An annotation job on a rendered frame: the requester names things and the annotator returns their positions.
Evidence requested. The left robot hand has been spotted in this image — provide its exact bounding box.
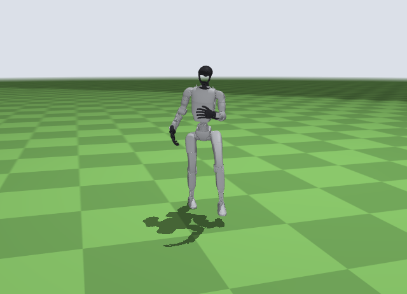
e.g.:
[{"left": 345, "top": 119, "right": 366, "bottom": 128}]
[{"left": 196, "top": 106, "right": 218, "bottom": 120}]

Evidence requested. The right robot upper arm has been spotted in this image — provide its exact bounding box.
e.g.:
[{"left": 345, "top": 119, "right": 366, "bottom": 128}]
[{"left": 178, "top": 87, "right": 193, "bottom": 115}]

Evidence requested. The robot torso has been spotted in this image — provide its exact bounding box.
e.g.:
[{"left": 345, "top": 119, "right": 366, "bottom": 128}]
[{"left": 191, "top": 85, "right": 217, "bottom": 141}]

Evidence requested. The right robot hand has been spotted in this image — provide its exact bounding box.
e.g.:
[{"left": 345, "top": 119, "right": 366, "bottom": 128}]
[{"left": 169, "top": 125, "right": 179, "bottom": 146}]

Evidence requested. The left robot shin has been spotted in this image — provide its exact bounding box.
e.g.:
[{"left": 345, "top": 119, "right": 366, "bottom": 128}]
[{"left": 216, "top": 165, "right": 224, "bottom": 205}]

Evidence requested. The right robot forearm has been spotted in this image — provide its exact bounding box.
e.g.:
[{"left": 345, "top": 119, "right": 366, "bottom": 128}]
[{"left": 169, "top": 107, "right": 183, "bottom": 131}]

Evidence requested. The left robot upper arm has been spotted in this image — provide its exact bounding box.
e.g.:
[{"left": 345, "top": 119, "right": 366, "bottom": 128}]
[{"left": 215, "top": 90, "right": 226, "bottom": 113}]

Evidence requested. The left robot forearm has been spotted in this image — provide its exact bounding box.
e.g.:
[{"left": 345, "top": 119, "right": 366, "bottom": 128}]
[{"left": 215, "top": 112, "right": 226, "bottom": 122}]

